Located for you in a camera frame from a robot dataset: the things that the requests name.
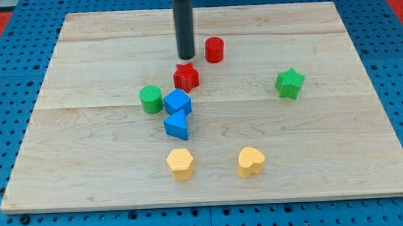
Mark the yellow heart block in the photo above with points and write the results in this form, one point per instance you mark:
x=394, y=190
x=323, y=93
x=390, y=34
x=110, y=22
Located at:
x=250, y=161

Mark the red cylinder block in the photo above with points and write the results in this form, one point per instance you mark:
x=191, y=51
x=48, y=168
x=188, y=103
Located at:
x=214, y=49

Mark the blue cube block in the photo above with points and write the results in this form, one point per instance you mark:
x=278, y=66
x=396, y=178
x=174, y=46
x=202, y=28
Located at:
x=177, y=100

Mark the green star block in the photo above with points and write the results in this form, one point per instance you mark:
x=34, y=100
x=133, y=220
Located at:
x=289, y=83

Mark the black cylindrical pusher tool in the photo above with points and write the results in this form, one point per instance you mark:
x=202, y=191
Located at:
x=183, y=24

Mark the light wooden board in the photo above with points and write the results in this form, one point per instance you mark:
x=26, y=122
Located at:
x=89, y=145

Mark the red star block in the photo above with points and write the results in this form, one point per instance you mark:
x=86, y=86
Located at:
x=186, y=77

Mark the blue triangle block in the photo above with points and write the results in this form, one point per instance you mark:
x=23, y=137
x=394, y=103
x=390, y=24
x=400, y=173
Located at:
x=176, y=125

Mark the green cylinder block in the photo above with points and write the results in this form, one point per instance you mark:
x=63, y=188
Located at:
x=151, y=99

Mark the yellow hexagon block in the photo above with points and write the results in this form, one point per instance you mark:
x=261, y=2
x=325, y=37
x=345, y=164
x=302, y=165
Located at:
x=180, y=162

